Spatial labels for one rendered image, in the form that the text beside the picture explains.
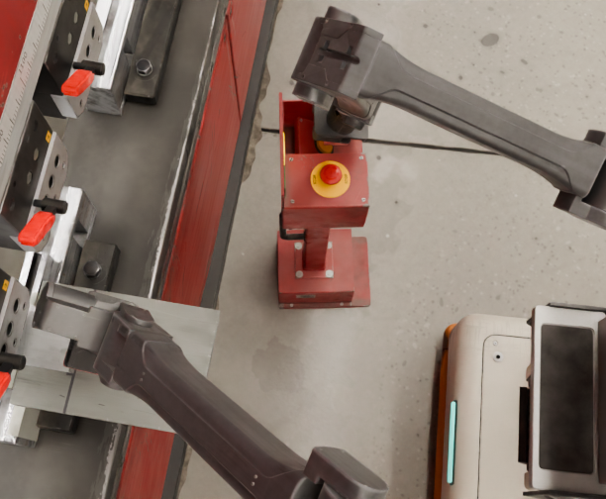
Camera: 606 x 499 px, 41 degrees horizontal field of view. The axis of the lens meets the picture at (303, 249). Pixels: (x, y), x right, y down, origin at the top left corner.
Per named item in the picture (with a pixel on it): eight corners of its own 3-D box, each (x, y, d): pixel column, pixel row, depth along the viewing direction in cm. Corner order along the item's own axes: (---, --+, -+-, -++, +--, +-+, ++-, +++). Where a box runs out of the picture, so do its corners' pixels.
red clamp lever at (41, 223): (38, 238, 95) (68, 198, 103) (4, 232, 95) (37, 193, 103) (39, 250, 96) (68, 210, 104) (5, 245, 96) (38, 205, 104)
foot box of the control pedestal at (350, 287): (370, 307, 220) (374, 296, 209) (278, 309, 220) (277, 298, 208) (366, 237, 227) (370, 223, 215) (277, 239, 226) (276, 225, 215)
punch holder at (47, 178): (44, 257, 109) (2, 215, 93) (-19, 247, 109) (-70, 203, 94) (71, 155, 114) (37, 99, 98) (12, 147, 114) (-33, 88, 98)
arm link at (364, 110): (326, 107, 93) (364, 18, 92) (281, 88, 94) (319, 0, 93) (367, 138, 135) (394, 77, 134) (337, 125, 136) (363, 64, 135)
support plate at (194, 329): (195, 437, 113) (194, 436, 112) (10, 404, 114) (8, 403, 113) (221, 311, 118) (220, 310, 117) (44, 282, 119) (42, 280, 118)
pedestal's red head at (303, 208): (364, 228, 157) (373, 193, 140) (281, 229, 157) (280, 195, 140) (358, 134, 163) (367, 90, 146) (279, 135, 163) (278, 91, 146)
